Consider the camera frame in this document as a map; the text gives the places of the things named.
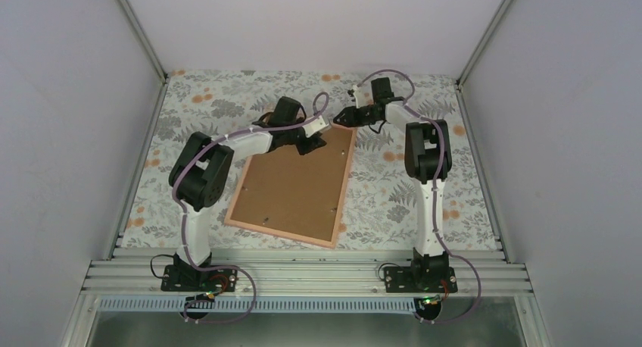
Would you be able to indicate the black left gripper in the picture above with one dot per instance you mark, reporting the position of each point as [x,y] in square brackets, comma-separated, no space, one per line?
[312,145]

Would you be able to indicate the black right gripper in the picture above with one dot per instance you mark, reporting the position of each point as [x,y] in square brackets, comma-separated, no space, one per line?
[351,119]

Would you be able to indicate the brown cardboard backing board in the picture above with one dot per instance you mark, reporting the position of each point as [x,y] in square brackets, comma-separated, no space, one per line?
[296,184]

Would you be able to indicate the pink wooden picture frame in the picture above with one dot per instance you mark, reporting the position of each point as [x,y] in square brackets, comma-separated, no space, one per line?
[286,234]

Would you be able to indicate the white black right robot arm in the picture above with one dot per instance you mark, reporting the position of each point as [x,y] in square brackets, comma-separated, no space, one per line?
[427,161]

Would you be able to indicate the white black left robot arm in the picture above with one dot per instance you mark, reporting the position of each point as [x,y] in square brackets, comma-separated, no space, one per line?
[201,171]

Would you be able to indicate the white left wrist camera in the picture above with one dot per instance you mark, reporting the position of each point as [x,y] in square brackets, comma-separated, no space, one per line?
[316,126]

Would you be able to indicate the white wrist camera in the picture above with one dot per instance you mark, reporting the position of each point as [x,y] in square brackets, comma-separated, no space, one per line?
[358,96]
[316,126]

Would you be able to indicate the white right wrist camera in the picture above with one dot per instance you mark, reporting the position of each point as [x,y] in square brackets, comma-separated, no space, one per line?
[358,96]

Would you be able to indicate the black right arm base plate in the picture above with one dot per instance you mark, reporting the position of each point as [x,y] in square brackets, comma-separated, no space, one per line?
[402,280]

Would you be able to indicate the grey slotted cable duct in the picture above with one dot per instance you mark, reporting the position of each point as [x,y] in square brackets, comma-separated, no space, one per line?
[230,304]

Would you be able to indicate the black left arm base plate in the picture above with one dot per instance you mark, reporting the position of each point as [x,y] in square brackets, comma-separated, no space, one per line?
[216,281]

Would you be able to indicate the aluminium corner post left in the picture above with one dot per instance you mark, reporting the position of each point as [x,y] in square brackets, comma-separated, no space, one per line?
[142,37]

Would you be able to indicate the aluminium corner post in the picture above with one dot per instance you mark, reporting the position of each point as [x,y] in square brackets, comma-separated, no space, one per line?
[142,37]
[486,37]

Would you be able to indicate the aluminium corner post right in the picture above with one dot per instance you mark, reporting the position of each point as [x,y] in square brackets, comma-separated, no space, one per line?
[486,37]

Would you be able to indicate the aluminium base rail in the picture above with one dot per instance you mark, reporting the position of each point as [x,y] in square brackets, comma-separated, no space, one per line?
[323,273]

